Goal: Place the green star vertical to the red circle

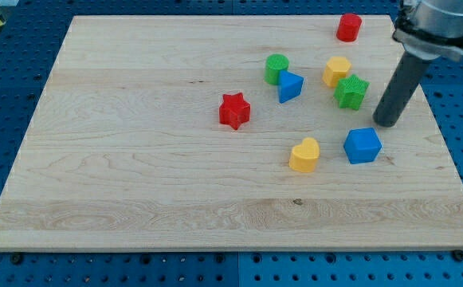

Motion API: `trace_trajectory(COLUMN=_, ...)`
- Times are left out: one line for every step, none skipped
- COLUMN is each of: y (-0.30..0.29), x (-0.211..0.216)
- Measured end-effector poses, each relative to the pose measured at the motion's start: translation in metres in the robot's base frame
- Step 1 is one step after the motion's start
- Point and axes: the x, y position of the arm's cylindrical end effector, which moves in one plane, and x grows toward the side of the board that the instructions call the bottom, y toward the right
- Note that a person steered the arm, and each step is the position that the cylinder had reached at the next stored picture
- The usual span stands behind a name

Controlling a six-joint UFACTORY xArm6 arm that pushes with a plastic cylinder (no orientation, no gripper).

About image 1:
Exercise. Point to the green star block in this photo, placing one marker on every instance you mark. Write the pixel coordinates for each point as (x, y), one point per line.
(350, 92)

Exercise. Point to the green cylinder block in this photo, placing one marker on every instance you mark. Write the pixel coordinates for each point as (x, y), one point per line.
(275, 63)

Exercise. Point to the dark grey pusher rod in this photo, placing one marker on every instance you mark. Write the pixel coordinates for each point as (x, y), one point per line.
(405, 79)

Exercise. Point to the blue cube block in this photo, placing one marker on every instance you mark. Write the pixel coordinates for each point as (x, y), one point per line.
(362, 145)

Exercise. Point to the yellow hexagon block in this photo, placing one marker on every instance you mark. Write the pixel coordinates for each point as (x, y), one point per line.
(335, 69)

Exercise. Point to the black bolt left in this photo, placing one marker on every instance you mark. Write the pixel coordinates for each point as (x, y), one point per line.
(16, 258)

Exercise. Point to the blue triangle block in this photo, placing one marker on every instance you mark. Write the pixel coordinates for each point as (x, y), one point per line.
(289, 86)

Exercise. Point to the black bolt right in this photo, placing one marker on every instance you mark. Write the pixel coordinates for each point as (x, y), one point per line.
(457, 255)

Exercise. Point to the light wooden board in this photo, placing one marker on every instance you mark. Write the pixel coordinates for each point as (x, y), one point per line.
(125, 152)

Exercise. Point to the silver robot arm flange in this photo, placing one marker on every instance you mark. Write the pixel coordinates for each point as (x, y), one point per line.
(429, 29)

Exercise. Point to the yellow heart block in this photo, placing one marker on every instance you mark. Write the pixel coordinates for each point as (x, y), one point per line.
(304, 156)

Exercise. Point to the red cylinder block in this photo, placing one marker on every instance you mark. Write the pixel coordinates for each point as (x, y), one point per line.
(349, 27)

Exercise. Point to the red star block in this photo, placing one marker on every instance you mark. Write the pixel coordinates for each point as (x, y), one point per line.
(234, 110)

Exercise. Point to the black bolt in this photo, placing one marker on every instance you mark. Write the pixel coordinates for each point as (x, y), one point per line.
(457, 255)
(16, 258)

